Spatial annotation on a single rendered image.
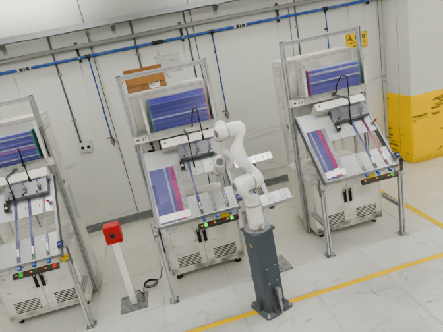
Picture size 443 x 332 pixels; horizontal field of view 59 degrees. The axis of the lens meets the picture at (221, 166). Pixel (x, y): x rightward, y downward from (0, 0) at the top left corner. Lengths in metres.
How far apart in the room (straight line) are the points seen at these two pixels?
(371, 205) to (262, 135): 1.80
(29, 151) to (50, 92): 1.55
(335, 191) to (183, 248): 1.53
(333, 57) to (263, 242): 1.96
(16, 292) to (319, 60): 3.41
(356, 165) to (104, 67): 3.00
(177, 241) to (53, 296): 1.18
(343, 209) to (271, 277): 1.28
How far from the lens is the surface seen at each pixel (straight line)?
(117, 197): 5.19
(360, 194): 4.03
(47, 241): 3.40
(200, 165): 3.40
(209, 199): 3.26
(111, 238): 3.37
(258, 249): 2.87
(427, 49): 5.55
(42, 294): 3.91
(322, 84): 3.74
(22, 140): 3.55
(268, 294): 3.09
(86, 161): 5.08
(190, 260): 3.73
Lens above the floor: 2.06
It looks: 18 degrees down
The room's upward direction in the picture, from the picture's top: 12 degrees counter-clockwise
